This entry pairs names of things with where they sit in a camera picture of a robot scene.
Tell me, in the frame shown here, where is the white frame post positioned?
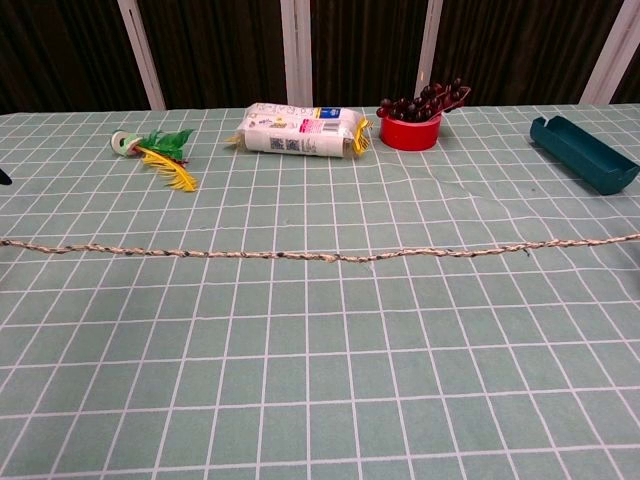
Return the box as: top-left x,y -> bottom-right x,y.
413,0 -> 445,97
117,0 -> 167,112
578,0 -> 640,106
279,0 -> 314,108

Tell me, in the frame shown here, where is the dark red grape bunch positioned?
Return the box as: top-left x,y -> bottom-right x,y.
375,76 -> 473,123

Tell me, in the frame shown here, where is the beige speckled braided rope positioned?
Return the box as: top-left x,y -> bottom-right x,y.
0,233 -> 640,264

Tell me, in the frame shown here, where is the red round container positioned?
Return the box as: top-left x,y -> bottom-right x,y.
378,110 -> 444,151

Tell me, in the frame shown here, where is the green white grid tablecloth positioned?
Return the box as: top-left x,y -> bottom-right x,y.
0,103 -> 640,480

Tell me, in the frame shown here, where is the green yellow feather shuttlecock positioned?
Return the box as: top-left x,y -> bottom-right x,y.
110,128 -> 200,194

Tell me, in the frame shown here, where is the teal rectangular open box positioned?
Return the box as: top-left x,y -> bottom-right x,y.
529,115 -> 640,196

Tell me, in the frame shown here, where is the white plastic snack package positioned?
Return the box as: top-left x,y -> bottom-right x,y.
224,102 -> 375,160

